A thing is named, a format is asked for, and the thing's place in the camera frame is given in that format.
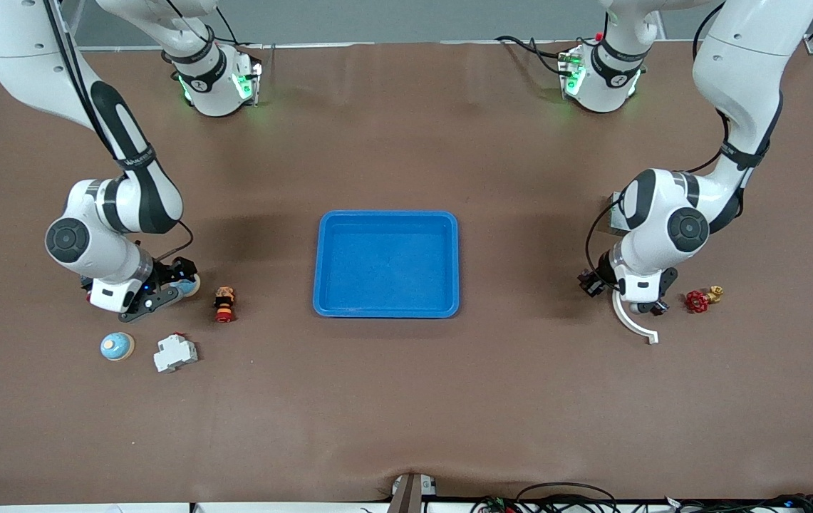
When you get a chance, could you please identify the orange red push button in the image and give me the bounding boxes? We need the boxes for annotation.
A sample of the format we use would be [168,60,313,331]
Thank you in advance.
[214,286,237,323]

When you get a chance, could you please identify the blue plastic tray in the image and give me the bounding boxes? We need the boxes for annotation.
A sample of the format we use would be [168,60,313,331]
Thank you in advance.
[312,209,461,319]

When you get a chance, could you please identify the black cable bundle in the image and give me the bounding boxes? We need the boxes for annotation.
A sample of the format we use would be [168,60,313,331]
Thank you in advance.
[470,482,813,513]

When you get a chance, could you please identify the black left arm base cables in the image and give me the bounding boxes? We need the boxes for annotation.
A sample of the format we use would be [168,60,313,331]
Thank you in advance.
[495,34,574,76]

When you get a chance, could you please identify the white curved plastic bracket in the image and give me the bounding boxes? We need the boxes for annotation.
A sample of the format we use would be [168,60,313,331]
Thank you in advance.
[611,289,661,346]

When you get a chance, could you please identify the brown table mat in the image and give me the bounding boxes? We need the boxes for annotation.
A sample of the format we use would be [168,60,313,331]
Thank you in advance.
[0,39,813,507]

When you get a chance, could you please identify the white circuit breaker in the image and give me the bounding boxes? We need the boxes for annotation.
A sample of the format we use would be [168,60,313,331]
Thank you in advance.
[153,333,199,373]

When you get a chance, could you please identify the red handle brass valve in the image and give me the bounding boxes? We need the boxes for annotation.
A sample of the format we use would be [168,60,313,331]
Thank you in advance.
[685,285,725,315]

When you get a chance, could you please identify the black right arm base cable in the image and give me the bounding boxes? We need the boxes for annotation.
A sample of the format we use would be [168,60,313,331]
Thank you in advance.
[214,6,264,51]

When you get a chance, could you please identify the silver metal box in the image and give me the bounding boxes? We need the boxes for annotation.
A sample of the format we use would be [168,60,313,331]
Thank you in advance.
[607,191,626,236]

